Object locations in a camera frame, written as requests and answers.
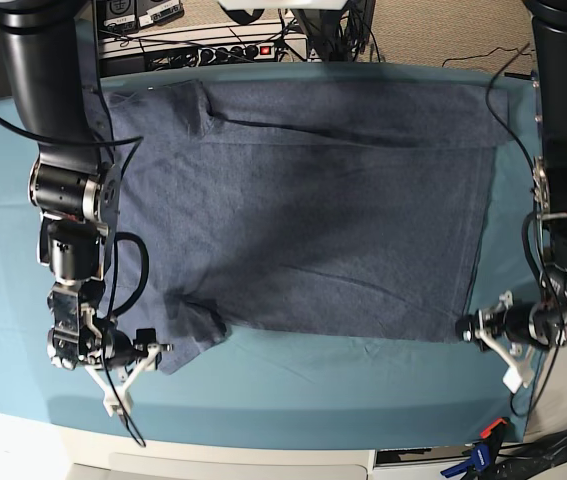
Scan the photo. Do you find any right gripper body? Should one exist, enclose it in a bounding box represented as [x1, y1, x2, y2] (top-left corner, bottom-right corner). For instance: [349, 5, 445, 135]
[98, 322, 151, 370]

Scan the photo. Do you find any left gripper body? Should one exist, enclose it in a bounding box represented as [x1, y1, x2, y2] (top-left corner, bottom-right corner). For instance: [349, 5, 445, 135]
[483, 302, 553, 350]

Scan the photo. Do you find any blue-grey T-shirt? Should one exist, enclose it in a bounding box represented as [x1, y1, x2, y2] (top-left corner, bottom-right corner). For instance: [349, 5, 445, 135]
[105, 80, 505, 374]

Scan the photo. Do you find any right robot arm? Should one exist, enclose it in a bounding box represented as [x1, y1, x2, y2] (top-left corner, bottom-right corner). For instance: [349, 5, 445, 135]
[0, 1, 151, 370]

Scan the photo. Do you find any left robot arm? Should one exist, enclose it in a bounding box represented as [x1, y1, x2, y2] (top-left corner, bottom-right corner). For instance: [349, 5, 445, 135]
[456, 1, 567, 351]

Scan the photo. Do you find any teal table cloth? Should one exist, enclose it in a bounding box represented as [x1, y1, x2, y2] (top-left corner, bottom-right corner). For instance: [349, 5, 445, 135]
[0, 63, 567, 450]

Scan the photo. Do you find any blue orange clamp bottom right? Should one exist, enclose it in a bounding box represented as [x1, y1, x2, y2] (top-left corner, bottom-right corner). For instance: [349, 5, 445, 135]
[440, 417, 510, 479]

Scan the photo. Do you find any black plastic bag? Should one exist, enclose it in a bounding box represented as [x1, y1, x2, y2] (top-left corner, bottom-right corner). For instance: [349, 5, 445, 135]
[483, 430, 567, 480]

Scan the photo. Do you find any black power strip red switch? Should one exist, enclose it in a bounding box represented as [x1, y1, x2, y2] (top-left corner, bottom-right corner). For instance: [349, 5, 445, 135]
[143, 44, 276, 71]

